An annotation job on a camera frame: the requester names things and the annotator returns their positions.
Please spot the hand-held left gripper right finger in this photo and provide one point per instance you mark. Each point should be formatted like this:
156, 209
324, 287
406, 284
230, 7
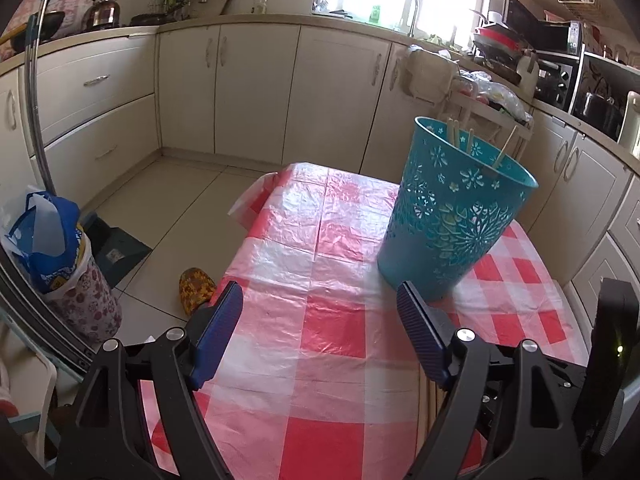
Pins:
425, 330

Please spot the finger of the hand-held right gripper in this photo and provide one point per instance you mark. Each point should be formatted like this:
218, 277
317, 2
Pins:
575, 379

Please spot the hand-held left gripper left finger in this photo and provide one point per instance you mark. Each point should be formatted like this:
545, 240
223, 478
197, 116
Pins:
220, 330

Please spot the teal perforated plastic basket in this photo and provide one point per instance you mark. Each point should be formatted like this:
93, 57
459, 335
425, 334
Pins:
450, 220

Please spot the thin bamboo chopstick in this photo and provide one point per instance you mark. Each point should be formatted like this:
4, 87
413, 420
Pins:
505, 147
470, 142
454, 134

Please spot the yellow patterned slipper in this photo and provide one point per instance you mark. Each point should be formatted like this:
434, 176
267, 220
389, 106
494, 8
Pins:
197, 292

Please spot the red checkered plastic tablecloth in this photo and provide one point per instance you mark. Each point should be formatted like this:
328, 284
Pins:
330, 285

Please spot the dark floor mat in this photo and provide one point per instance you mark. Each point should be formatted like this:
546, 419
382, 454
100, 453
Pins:
117, 255

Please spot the floral trash bin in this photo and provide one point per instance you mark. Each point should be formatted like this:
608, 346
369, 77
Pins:
85, 305

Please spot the blue plastic bag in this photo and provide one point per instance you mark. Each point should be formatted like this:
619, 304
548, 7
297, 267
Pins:
55, 230

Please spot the white thermos jug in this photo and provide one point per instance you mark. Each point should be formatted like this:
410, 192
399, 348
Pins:
631, 125

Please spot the black pot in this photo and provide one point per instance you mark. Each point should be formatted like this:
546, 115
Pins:
595, 110

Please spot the white trolley cart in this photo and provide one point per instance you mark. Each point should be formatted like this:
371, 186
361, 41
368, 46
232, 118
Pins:
480, 107

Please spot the cream kitchen base cabinets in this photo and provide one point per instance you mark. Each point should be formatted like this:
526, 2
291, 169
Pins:
250, 85

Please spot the clear plastic bag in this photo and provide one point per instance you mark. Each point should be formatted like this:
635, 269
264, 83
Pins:
495, 92

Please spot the black toaster oven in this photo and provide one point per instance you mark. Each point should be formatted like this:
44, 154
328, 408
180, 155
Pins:
555, 77

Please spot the white hanging bin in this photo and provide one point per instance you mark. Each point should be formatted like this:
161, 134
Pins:
430, 75

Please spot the small white jug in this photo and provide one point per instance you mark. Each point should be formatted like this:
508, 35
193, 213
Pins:
527, 72

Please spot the black microwave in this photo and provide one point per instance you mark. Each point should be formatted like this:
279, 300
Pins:
555, 35

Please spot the dish rack with bowls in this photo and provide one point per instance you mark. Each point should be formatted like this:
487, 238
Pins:
495, 40

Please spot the grey metal pole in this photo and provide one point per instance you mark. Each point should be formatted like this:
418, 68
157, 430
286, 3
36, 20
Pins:
32, 85

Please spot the green bottle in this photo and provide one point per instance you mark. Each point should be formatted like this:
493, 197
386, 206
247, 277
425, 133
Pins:
375, 14

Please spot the black gas stove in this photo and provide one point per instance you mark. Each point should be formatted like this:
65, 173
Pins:
145, 19

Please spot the chrome faucet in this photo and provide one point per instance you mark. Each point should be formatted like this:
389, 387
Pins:
414, 10

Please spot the clear plastic bottle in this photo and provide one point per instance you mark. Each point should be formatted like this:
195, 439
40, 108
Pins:
260, 2

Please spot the steel kettle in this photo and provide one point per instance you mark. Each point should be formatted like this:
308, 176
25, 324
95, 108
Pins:
102, 12

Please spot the black wok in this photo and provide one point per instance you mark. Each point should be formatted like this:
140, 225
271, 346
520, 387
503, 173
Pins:
45, 25

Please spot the dark metal rail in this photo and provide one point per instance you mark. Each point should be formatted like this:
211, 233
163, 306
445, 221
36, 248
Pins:
25, 295

